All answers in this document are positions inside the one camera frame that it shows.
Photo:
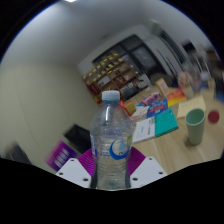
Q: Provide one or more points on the white printed booklet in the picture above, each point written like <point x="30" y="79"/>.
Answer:
<point x="145" y="130"/>

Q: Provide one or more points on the pale green cup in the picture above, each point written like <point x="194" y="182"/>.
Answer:
<point x="195" y="128"/>

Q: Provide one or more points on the ceiling tube light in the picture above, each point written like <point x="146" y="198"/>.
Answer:
<point x="70" y="1"/>

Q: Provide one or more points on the orange book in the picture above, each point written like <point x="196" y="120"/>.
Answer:
<point x="176" y="97"/>

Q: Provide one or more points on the beige paper envelope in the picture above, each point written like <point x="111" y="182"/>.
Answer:
<point x="191" y="106"/>

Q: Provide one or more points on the yellow gift box, red ribbon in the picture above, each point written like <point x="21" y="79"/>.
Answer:
<point x="130" y="108"/>

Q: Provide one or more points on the pink patterned pouch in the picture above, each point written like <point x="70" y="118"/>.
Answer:
<point x="150" y="99"/>

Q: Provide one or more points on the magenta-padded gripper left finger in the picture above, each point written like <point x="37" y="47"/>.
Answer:
<point x="75" y="171"/>

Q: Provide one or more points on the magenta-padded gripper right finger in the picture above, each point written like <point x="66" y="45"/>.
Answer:
<point x="148" y="170"/>

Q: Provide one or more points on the teal book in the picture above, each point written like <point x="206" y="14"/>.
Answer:
<point x="166" y="123"/>

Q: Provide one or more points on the clear plastic water bottle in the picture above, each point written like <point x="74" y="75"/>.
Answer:
<point x="111" y="140"/>

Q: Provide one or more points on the black framed glass door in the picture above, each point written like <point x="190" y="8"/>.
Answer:
<point x="140" y="53"/>

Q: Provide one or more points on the upright tan carton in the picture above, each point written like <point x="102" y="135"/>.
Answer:
<point x="162" y="87"/>

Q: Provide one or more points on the blue book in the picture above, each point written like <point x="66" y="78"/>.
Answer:
<point x="157" y="107"/>

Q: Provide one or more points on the pink flower bouquet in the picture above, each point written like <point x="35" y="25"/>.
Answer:
<point x="185" y="81"/>

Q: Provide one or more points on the wooden shelf unit with trophies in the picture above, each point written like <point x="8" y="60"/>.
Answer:
<point x="106" y="76"/>

